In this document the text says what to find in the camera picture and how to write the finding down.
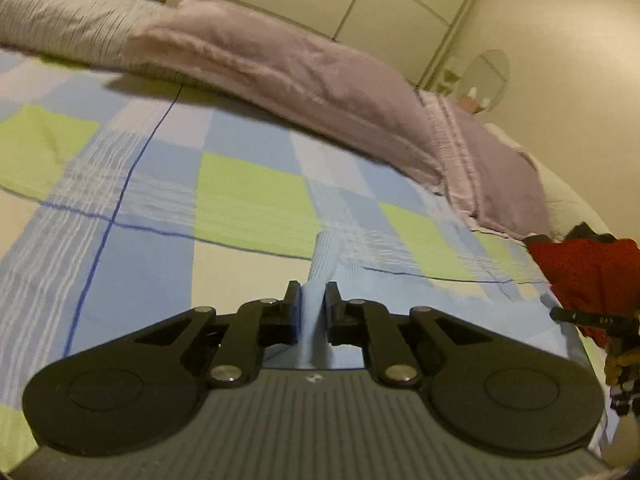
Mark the purple velvet pillow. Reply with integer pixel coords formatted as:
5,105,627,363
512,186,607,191
122,0,446,193

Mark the dark red garment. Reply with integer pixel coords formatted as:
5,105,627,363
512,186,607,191
525,237,640,348

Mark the cream wardrobe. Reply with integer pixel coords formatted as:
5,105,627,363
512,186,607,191
165,0,496,86

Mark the dark navy garment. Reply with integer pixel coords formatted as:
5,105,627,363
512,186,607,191
522,221,618,246

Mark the checked bed sheet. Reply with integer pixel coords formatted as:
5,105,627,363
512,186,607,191
0,47,616,461

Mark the striped grey pillow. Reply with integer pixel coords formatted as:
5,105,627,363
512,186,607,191
0,0,201,86

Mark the person's right forearm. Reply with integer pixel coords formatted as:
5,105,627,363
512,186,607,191
606,414,640,467

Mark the person's right hand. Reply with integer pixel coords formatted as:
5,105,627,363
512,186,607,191
604,354,640,417

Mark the light blue shirt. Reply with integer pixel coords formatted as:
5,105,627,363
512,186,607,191
262,229,608,441

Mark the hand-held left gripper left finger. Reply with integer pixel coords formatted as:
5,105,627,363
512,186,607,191
134,280,303,389

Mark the cream padded headboard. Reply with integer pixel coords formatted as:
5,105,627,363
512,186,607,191
482,122,613,238

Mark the oval mirror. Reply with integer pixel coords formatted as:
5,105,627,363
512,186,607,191
457,50,511,113

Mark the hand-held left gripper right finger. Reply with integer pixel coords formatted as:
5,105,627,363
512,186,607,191
324,280,497,389

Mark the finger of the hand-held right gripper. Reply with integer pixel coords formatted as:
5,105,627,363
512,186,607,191
549,307,640,334

